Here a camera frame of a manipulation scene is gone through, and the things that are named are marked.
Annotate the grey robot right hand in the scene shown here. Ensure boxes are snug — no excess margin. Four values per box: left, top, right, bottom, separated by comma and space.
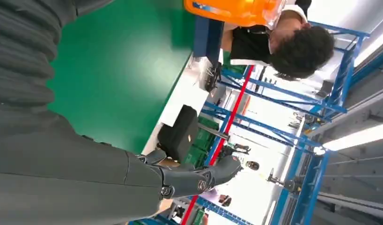
0, 113, 243, 225

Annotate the cardboard box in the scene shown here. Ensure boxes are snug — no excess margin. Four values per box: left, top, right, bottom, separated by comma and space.
154, 157, 183, 215

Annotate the green table mat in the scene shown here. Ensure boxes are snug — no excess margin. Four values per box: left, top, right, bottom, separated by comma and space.
47, 0, 197, 155

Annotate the black carrying case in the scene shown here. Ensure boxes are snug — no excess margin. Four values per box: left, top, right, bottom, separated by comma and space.
156, 105, 199, 164

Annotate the green crate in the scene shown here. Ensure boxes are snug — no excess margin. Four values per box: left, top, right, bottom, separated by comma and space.
184, 116, 220, 168

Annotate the white table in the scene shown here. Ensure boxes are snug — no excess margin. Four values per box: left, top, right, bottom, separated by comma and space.
141, 51, 225, 156

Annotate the red pole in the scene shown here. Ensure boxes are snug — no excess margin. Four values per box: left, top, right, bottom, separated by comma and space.
180, 64, 255, 225

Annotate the black remote controller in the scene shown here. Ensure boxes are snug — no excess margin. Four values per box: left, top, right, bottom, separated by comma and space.
204, 60, 222, 93

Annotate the person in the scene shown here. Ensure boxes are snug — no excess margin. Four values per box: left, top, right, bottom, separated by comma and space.
221, 0, 335, 82

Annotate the long ceiling light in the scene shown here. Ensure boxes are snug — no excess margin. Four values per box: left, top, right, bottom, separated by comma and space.
354, 27, 383, 68
322, 122, 383, 152

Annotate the blue metal rack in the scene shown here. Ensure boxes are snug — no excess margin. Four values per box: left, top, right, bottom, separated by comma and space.
129, 20, 370, 225

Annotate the white coiled cable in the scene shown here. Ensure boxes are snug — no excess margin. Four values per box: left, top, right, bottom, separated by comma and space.
191, 57, 214, 90

